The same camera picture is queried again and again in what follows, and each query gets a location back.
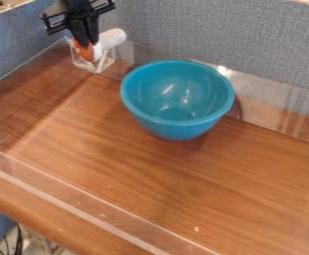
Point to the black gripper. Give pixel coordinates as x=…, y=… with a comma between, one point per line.
x=76, y=15

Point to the brown and white toy mushroom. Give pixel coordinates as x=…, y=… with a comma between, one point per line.
x=110, y=39

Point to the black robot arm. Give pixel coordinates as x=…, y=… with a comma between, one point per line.
x=78, y=16

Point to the blue plastic bowl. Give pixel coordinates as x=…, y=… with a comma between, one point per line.
x=177, y=97

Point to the clear acrylic tray barrier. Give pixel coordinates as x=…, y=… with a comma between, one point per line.
x=107, y=190

